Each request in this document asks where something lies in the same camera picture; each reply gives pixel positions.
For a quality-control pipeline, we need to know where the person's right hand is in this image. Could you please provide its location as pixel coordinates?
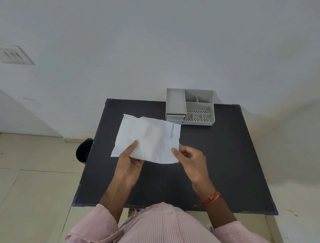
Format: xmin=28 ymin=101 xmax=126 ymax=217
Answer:
xmin=171 ymin=145 xmax=216 ymax=196

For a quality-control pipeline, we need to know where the person's left hand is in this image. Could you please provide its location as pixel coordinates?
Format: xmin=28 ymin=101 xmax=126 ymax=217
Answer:
xmin=114 ymin=140 xmax=145 ymax=186

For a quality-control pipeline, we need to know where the white glove packet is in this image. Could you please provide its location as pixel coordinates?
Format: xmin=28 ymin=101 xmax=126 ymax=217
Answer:
xmin=111 ymin=114 xmax=181 ymax=165

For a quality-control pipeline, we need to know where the person's left forearm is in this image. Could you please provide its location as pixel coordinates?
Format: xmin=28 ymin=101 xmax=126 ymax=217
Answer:
xmin=65 ymin=181 xmax=137 ymax=243

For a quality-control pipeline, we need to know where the person's right forearm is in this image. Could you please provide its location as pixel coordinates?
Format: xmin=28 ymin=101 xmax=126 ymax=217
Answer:
xmin=200 ymin=194 xmax=270 ymax=243

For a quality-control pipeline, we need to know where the black trash bin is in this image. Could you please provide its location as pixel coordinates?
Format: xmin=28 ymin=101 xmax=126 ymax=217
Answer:
xmin=76 ymin=138 xmax=94 ymax=165

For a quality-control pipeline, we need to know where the pink striped shirt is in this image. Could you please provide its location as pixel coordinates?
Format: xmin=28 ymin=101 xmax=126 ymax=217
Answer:
xmin=117 ymin=202 xmax=221 ymax=243

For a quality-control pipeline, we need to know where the white door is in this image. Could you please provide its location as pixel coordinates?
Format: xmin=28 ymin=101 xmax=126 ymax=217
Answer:
xmin=0 ymin=89 xmax=63 ymax=137

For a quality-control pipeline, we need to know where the orange thread bracelet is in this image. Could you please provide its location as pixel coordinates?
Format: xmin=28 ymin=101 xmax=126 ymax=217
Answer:
xmin=194 ymin=191 xmax=221 ymax=207

